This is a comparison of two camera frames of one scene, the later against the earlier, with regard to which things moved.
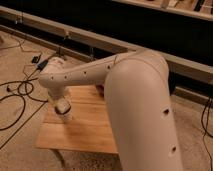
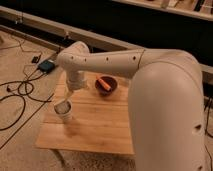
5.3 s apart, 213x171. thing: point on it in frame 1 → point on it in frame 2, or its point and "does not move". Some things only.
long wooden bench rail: [176, 65] does not move
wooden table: [86, 127] does not move
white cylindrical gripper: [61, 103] → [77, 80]
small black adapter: [35, 59] does not move
